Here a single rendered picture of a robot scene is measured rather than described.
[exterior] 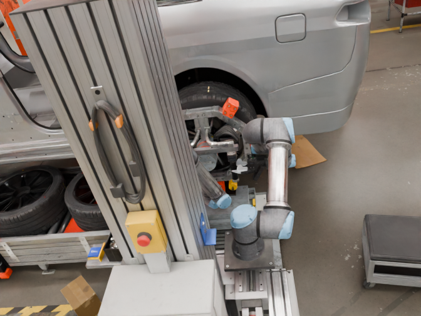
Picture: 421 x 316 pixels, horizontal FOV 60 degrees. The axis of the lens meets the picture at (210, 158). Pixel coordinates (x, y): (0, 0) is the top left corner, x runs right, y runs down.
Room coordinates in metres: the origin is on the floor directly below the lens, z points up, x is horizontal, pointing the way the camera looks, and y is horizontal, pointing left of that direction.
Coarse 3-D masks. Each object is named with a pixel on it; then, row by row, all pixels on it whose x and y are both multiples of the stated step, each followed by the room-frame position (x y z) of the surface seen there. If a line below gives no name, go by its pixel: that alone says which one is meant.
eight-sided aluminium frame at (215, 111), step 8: (184, 112) 1.97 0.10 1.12; (192, 112) 1.95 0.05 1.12; (200, 112) 1.93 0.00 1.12; (208, 112) 1.92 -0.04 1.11; (216, 112) 1.91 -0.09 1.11; (224, 120) 1.91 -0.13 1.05; (232, 120) 1.90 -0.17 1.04; (240, 120) 1.94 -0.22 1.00; (240, 128) 1.90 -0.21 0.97; (248, 144) 1.88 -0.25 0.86; (248, 152) 1.88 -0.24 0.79; (216, 176) 1.93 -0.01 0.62; (224, 176) 1.92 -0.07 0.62
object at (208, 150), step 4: (236, 144) 1.73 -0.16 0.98; (196, 148) 1.77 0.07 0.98; (200, 148) 1.76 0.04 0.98; (204, 148) 1.76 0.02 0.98; (208, 148) 1.75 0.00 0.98; (212, 148) 1.74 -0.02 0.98; (216, 148) 1.73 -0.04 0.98; (220, 148) 1.73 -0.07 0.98; (224, 148) 1.72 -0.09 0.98; (228, 148) 1.72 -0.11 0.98; (232, 148) 1.71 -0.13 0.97; (236, 148) 1.71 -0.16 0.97; (196, 152) 1.75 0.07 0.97; (200, 152) 1.74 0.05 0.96; (204, 152) 1.74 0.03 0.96; (208, 152) 1.74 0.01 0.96; (212, 152) 1.73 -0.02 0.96; (216, 152) 1.73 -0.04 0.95
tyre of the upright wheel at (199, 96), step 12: (192, 84) 2.23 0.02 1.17; (204, 84) 2.19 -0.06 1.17; (216, 84) 2.18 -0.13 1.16; (180, 96) 2.13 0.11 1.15; (192, 96) 2.05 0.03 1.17; (204, 96) 2.02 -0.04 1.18; (216, 96) 2.01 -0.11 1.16; (228, 96) 2.04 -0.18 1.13; (240, 96) 2.11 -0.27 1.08; (240, 108) 1.97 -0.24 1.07; (252, 108) 2.11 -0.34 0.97; (252, 156) 1.96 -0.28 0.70; (228, 168) 2.00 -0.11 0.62
